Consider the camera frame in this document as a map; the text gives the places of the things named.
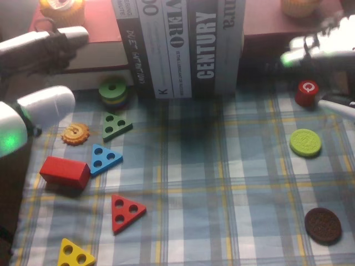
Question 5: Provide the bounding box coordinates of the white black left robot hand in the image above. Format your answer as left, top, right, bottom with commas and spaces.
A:
0, 26, 89, 77

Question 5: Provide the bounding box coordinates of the thick maroon flat book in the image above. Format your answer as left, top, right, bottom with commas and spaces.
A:
28, 0, 131, 75

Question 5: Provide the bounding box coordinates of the orange toy cupcake white topping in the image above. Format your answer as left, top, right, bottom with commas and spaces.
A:
38, 0, 85, 26

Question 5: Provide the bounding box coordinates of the tan toy butter cookie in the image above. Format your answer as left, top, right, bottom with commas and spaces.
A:
60, 122, 90, 146

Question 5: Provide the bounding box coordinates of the green triangle three-hole block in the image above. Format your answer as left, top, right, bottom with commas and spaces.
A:
102, 111, 134, 143

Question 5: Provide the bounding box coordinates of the red rectangular wooden block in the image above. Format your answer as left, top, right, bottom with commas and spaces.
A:
39, 155, 92, 191

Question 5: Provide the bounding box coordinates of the blue triangle three-hole block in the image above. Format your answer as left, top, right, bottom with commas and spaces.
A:
90, 143, 124, 178

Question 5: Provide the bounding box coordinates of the red triangle three-hole block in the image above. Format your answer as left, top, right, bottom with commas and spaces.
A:
111, 194, 148, 236

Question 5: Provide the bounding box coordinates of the yellow triangle three-hole block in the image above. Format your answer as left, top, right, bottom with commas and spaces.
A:
56, 238, 97, 266

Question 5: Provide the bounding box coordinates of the blue plaid tablecloth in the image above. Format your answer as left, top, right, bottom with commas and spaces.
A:
9, 83, 355, 266

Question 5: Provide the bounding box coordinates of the red cylinder block letter Q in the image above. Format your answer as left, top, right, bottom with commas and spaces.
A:
294, 80, 320, 108

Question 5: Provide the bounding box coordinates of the green toy sandwich cookie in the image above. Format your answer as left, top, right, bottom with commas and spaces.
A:
288, 128, 323, 158

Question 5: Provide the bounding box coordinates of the brown toy sandwich cookie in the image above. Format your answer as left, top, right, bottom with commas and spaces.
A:
304, 207, 343, 245

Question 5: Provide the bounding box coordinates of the thin black cable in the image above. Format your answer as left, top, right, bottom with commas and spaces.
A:
34, 17, 58, 33

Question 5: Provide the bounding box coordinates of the green wooden ring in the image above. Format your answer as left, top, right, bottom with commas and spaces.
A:
98, 76, 129, 103

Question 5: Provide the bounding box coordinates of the yellow wooden ring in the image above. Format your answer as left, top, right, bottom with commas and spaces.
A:
100, 95, 129, 103

